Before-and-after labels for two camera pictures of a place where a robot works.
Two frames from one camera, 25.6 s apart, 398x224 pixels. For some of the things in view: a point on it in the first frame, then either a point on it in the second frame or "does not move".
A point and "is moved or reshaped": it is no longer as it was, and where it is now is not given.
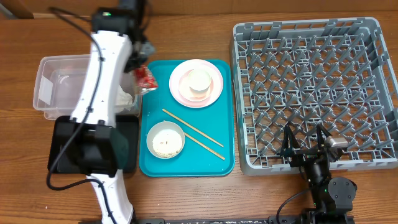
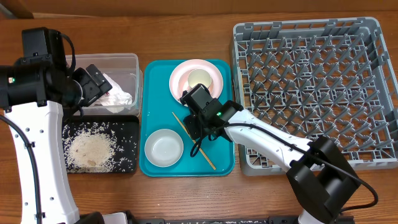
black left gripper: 147,48 to 96,88
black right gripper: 288,150 to 189,124
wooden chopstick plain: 203,145 to 193,138
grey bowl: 162,126 to 163,147
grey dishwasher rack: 336,73 does not move
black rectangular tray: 61,129 does not move
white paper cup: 199,82 does not move
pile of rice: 167,143 is moved or reshaped
